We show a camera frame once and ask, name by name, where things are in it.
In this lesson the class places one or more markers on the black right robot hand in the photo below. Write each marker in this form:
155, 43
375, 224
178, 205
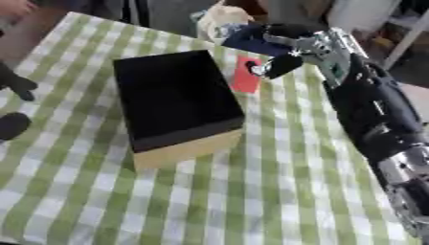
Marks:
284, 64

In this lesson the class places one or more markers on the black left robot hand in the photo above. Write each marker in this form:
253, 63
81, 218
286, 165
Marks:
15, 83

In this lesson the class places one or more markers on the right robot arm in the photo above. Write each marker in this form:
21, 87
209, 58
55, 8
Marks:
371, 111

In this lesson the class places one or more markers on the tan cardboard box black inside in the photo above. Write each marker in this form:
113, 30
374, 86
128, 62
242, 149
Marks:
173, 95

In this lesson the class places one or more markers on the red flat card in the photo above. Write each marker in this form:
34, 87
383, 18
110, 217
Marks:
246, 76

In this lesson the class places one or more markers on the dark blue cloth object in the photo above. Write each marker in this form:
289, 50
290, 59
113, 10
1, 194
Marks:
251, 41

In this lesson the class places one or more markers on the beige bag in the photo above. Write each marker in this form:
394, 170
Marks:
223, 17

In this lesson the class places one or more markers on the person's hand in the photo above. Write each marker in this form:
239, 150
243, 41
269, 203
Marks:
12, 7

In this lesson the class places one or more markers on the white furniture frame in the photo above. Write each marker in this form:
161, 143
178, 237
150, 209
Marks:
406, 41

